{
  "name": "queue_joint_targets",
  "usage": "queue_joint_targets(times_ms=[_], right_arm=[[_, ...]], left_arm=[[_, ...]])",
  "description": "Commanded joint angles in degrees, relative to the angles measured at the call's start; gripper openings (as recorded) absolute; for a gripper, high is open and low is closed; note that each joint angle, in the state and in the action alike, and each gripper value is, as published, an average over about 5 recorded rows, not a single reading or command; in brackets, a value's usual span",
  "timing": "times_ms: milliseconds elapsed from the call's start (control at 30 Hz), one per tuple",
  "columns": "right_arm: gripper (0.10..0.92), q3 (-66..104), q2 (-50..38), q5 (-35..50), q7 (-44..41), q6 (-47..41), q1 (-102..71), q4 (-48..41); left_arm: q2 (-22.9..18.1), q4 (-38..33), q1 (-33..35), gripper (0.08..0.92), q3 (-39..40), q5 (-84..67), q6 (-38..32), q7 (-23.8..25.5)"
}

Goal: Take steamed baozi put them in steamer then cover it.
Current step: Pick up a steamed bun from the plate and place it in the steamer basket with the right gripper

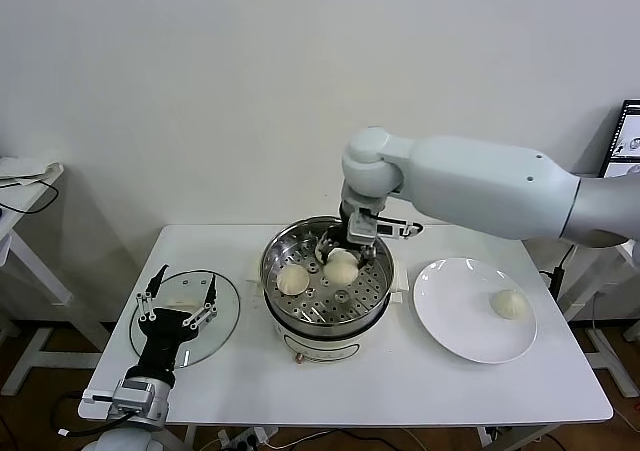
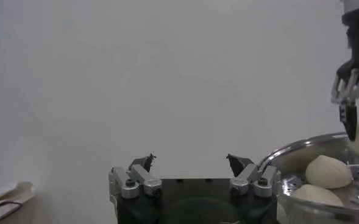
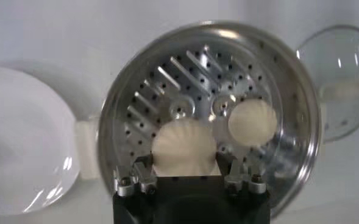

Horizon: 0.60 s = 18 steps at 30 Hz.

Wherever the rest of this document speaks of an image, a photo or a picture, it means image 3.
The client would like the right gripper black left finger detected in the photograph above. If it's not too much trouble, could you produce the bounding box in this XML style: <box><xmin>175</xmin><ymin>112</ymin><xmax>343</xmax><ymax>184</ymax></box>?
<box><xmin>112</xmin><ymin>153</ymin><xmax>159</xmax><ymax>198</ymax></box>

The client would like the round glass pot lid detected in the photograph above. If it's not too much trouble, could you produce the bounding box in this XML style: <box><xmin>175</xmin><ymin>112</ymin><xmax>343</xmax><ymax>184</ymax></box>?
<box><xmin>295</xmin><ymin>24</ymin><xmax>359</xmax><ymax>143</ymax></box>

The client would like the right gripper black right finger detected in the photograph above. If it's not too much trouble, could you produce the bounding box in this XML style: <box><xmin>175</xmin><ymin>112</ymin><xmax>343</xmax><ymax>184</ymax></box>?
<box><xmin>215</xmin><ymin>151</ymin><xmax>268</xmax><ymax>195</ymax></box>

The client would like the stainless steel steamer basket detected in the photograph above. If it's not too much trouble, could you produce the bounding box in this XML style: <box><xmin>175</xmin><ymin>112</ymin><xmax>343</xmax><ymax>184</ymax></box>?
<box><xmin>96</xmin><ymin>20</ymin><xmax>322</xmax><ymax>219</ymax></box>

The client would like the white round plate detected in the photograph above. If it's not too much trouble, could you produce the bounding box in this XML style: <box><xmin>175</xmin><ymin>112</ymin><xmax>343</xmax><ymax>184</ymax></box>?
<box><xmin>0</xmin><ymin>65</ymin><xmax>82</xmax><ymax>216</ymax></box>

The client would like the white steamed baozi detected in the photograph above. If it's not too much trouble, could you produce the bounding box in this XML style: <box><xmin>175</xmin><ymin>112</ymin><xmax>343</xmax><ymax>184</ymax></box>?
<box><xmin>227</xmin><ymin>99</ymin><xmax>279</xmax><ymax>148</ymax></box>
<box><xmin>151</xmin><ymin>117</ymin><xmax>218</xmax><ymax>177</ymax></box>

